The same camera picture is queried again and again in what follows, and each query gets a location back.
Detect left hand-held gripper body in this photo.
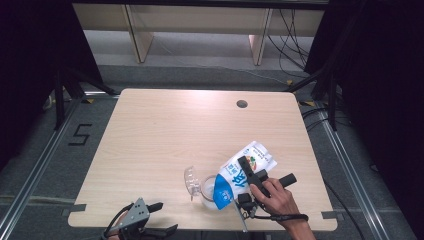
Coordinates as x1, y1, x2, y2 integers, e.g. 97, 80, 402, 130
117, 197, 153, 240

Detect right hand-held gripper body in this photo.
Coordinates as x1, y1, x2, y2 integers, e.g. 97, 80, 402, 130
234, 168, 298, 233

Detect blue white milk carton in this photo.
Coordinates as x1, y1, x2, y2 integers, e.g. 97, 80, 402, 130
212, 140, 279, 211

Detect clear glass jar with lid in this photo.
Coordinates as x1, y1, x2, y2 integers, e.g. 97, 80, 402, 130
183, 165, 223, 211

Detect person's left hand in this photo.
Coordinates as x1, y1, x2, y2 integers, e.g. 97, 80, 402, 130
105, 211, 130, 240

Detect person's right hand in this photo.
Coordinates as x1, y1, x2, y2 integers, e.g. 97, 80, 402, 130
249, 177, 300, 228

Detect black metal stand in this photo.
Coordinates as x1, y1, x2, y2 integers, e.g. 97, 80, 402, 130
283, 62, 340, 132
52, 65, 118, 132

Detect dark curtain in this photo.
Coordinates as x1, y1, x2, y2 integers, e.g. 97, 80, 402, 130
0, 0, 105, 172
304, 0, 424, 240

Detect black left wrist strap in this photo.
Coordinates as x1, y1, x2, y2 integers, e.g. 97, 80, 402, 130
101, 202, 134, 240

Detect black wrist strap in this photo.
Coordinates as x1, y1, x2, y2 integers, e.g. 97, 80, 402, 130
101, 202, 134, 240
248, 208, 310, 224

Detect black right wrist strap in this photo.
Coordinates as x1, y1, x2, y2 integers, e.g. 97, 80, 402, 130
248, 208, 310, 224

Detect black floor cables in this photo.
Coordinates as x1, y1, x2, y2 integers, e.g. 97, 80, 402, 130
301, 105, 352, 132

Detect black floor cable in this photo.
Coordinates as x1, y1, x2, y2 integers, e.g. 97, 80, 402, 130
323, 181, 368, 240

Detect aluminium floor rail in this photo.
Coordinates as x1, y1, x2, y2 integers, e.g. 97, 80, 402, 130
314, 101, 392, 240
0, 95, 84, 235

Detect bundle of black cables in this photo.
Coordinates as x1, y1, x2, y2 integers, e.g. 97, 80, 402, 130
266, 8, 312, 80

